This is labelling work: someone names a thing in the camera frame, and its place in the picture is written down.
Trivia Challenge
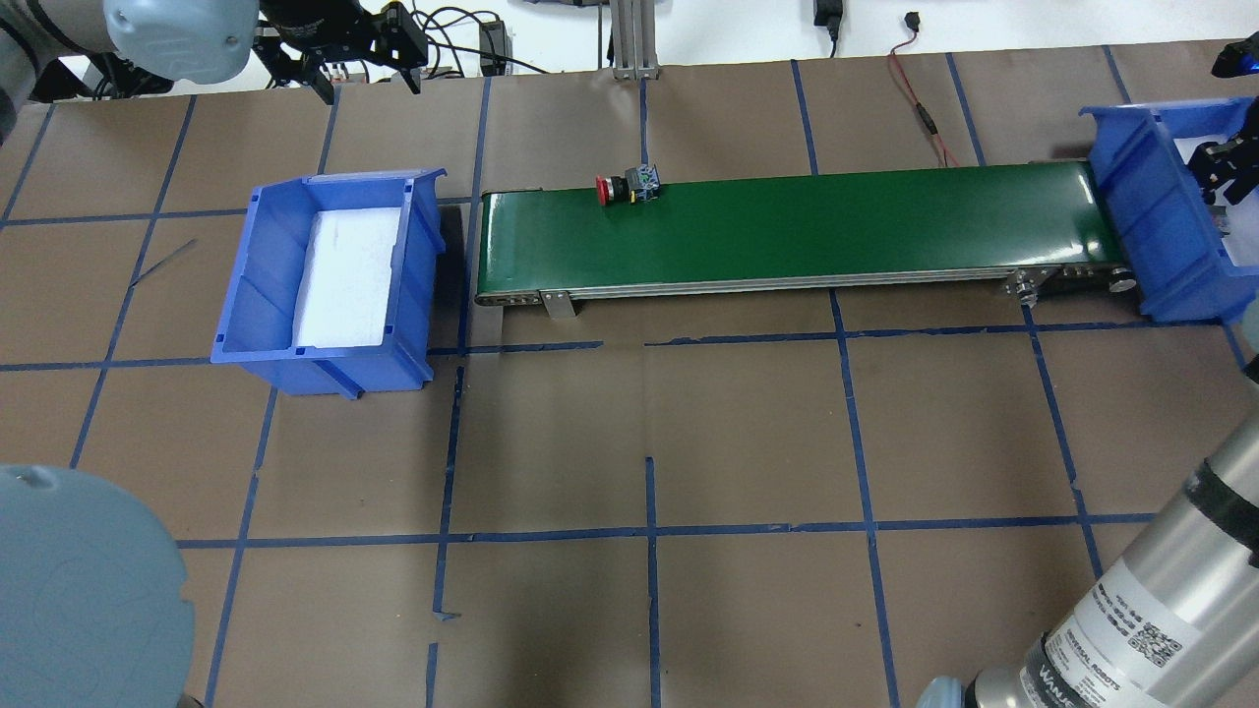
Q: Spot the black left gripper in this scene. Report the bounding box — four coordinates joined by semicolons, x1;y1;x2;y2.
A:
253;1;429;103

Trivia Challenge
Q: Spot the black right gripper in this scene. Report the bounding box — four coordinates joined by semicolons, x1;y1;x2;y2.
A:
1187;128;1258;207

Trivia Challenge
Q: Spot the red push button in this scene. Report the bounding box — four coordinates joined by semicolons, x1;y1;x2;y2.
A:
596;164;663;207

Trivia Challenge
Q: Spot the yellow push button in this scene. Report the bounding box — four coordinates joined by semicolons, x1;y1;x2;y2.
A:
1210;207;1231;237

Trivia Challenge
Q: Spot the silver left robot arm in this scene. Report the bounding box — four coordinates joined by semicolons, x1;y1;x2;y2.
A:
3;89;449;707

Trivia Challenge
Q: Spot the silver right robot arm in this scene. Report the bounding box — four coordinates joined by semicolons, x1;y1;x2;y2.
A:
919;105;1258;707

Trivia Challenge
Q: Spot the white foam pad right bin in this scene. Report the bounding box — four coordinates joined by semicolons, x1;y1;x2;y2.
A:
1176;134;1258;267

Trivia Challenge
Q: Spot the white foam pad bin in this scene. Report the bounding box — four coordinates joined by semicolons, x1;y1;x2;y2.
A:
292;207;402;348
1176;134;1258;267

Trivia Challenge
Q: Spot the blue right plastic bin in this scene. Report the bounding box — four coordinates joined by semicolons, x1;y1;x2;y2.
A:
1083;94;1258;324

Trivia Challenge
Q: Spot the blue plastic bin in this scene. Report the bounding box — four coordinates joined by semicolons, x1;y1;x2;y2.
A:
1083;94;1258;324
210;168;446;399

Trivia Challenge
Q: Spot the blue left plastic bin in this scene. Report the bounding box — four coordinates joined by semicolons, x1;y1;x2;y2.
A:
210;168;446;399

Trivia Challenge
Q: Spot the white foam pad left bin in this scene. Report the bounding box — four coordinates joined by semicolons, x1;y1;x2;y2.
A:
292;207;402;348

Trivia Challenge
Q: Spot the green conveyor belt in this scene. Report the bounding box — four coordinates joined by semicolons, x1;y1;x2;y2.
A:
476;161;1136;309

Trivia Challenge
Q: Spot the aluminium frame post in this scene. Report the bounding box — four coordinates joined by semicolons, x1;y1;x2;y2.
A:
611;0;661;81

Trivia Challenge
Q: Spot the red black conveyor wire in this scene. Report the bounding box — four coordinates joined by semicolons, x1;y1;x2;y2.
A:
888;13;961;168

